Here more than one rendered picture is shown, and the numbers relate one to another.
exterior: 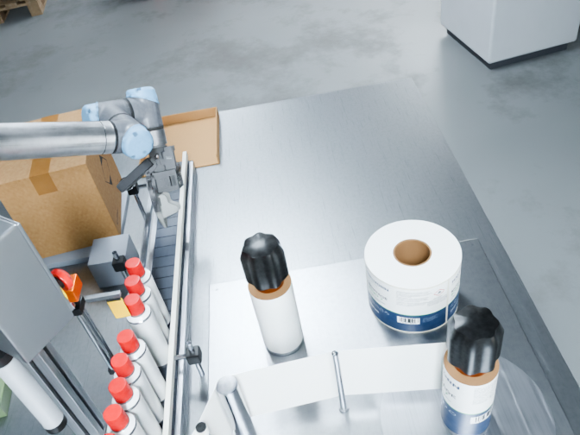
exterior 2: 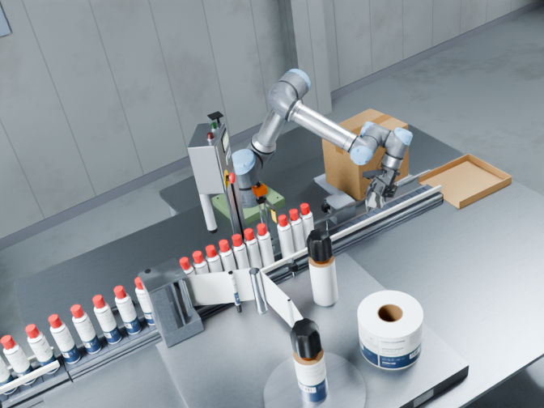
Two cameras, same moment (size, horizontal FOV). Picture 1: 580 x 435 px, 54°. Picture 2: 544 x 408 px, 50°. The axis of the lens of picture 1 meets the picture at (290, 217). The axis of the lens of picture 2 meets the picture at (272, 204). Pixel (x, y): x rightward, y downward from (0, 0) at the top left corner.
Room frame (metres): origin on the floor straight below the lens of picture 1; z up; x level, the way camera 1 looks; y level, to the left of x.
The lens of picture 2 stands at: (0.01, -1.26, 2.39)
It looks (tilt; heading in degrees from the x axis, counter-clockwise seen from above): 35 degrees down; 65
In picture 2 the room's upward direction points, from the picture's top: 10 degrees counter-clockwise
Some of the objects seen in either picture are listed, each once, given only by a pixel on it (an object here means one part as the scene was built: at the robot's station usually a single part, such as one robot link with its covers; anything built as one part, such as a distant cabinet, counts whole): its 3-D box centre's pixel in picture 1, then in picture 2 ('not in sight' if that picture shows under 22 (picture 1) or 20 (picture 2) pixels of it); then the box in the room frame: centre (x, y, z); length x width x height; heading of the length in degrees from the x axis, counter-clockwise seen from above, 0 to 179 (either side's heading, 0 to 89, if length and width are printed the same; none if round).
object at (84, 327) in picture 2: not in sight; (85, 329); (-0.01, 0.37, 0.98); 0.05 x 0.05 x 0.20
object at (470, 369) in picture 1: (469, 373); (309, 360); (0.51, -0.25, 1.04); 0.09 x 0.09 x 0.29
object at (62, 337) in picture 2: not in sight; (63, 338); (-0.08, 0.37, 0.98); 0.05 x 0.05 x 0.20
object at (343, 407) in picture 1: (339, 381); (292, 320); (0.58, -0.03, 0.97); 0.02 x 0.02 x 0.19
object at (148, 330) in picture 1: (147, 330); (285, 238); (0.79, 0.34, 0.98); 0.05 x 0.05 x 0.20
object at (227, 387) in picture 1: (237, 412); (258, 291); (0.56, 0.16, 0.97); 0.05 x 0.05 x 0.19
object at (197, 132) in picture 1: (180, 140); (464, 180); (1.70, 0.32, 0.85); 0.30 x 0.26 x 0.04; 178
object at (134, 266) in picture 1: (147, 293); (307, 226); (0.89, 0.35, 0.98); 0.05 x 0.05 x 0.20
